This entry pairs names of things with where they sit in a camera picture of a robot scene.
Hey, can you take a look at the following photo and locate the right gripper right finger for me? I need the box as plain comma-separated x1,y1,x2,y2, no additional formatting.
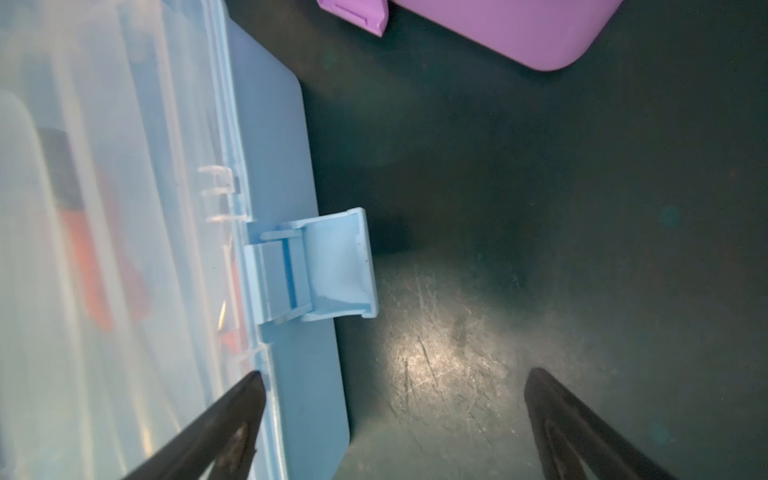
524,367,674,479

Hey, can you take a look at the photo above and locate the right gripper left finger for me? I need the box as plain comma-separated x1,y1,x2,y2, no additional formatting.
126,371,267,479

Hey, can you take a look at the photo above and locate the blue clear toolbox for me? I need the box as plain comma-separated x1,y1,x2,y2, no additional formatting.
1,1,378,479

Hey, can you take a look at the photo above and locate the purple clear toolbox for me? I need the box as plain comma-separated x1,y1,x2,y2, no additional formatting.
316,0,625,73

